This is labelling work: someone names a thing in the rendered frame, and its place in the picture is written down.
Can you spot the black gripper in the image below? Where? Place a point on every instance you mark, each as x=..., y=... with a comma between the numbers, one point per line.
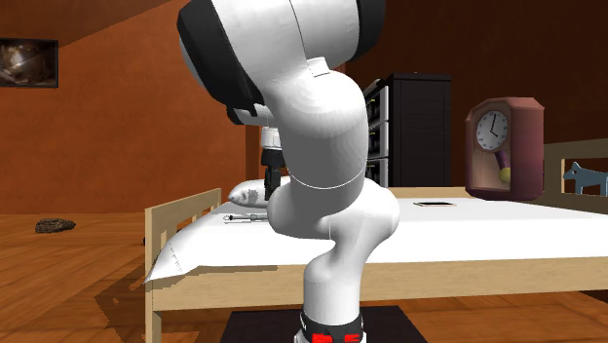
x=271, y=164

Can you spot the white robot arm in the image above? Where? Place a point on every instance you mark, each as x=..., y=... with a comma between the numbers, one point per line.
x=318, y=142

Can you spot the white pillow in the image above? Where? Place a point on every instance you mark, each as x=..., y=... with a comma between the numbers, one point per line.
x=247, y=194

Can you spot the grey pen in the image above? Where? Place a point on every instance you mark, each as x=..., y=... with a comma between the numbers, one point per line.
x=242, y=217

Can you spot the black cabinet with silver shelves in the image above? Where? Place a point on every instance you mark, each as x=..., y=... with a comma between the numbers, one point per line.
x=422, y=133

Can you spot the dark robot stand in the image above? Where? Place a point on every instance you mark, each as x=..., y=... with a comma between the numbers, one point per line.
x=266, y=327

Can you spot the wooden bed with white mattress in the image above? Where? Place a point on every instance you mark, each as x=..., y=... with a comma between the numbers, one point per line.
x=475, y=237

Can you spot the dark brown lump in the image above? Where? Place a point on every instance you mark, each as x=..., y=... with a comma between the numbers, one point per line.
x=54, y=225

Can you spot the reddish wooden pendulum clock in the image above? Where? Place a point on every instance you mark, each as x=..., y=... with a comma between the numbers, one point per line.
x=522, y=152

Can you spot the blue dog figure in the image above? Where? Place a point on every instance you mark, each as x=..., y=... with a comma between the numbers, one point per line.
x=586, y=179

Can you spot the dark framed wall picture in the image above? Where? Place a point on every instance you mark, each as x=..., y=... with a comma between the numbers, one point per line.
x=28, y=62

